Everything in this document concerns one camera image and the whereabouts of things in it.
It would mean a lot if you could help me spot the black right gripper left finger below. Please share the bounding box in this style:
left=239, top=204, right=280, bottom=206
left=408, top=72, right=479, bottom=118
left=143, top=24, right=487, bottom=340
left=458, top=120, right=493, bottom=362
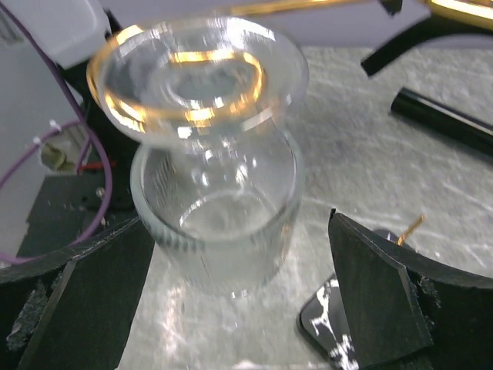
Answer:
left=1, top=217, right=154, bottom=369

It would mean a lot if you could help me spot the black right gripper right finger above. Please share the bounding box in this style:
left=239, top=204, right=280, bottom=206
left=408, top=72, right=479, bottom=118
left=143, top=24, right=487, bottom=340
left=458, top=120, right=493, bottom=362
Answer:
left=328, top=210, right=492, bottom=369

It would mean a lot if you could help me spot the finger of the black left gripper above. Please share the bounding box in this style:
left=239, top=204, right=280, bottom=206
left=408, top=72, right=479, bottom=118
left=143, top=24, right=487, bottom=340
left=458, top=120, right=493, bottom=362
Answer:
left=361, top=15, right=492, bottom=76

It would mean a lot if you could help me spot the black marble rack base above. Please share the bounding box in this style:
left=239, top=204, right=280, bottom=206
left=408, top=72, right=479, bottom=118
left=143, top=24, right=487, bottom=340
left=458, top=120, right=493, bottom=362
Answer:
left=296, top=229, right=401, bottom=370

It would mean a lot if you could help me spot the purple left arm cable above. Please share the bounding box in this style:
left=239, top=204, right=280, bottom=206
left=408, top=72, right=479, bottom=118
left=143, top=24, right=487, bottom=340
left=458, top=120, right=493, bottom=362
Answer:
left=0, top=3, right=115, bottom=267

